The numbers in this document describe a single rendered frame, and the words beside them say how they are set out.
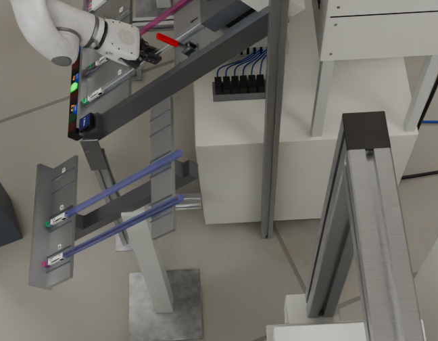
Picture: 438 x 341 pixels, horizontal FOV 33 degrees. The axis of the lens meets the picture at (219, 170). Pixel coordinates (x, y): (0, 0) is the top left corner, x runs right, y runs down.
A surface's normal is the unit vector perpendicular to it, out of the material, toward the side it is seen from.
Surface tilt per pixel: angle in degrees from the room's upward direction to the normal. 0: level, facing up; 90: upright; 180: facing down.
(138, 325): 0
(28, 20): 53
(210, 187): 90
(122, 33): 38
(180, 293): 0
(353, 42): 90
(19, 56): 0
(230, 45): 90
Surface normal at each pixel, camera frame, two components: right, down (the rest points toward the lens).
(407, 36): 0.04, 0.88
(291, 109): -0.04, -0.47
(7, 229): 0.38, 0.81
